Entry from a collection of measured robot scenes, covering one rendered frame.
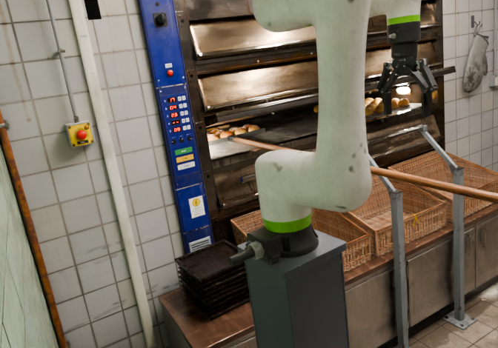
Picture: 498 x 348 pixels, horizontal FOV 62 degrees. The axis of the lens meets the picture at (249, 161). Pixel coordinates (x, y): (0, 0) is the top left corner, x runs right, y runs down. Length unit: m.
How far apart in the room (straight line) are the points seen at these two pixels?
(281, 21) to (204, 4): 1.22
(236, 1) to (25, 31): 0.99
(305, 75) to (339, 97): 1.56
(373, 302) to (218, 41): 1.55
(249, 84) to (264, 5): 1.27
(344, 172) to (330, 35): 0.28
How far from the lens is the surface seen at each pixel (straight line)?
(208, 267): 1.96
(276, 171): 0.96
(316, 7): 0.92
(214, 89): 2.14
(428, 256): 2.55
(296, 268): 0.99
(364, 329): 2.37
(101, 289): 2.18
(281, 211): 0.99
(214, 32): 2.17
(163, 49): 2.02
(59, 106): 1.95
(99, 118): 1.96
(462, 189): 1.45
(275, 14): 0.98
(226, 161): 2.20
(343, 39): 0.88
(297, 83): 2.39
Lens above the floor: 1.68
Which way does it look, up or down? 14 degrees down
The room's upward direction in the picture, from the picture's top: 8 degrees counter-clockwise
